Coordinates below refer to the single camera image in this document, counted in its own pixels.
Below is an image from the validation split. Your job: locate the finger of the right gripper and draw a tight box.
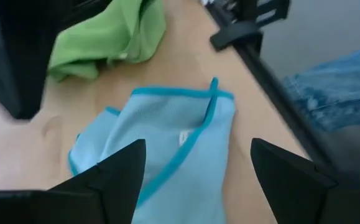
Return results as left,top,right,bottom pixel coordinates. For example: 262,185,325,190
0,0,114,121

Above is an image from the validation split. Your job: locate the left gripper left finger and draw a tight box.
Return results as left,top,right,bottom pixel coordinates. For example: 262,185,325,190
50,139,146,224

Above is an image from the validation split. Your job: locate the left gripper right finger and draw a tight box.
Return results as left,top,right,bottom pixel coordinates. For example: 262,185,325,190
250,138,338,224

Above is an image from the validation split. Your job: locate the light blue microfiber towel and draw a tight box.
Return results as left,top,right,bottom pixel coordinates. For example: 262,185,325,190
67,77,237,224

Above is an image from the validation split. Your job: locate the green microfiber towel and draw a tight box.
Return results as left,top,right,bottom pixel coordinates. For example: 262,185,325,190
47,0,167,82

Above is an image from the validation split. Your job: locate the person's leg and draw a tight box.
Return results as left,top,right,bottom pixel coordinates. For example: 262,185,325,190
280,42,360,133

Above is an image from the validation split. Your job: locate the black frame clip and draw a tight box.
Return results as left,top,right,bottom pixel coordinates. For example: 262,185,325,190
210,21,264,52

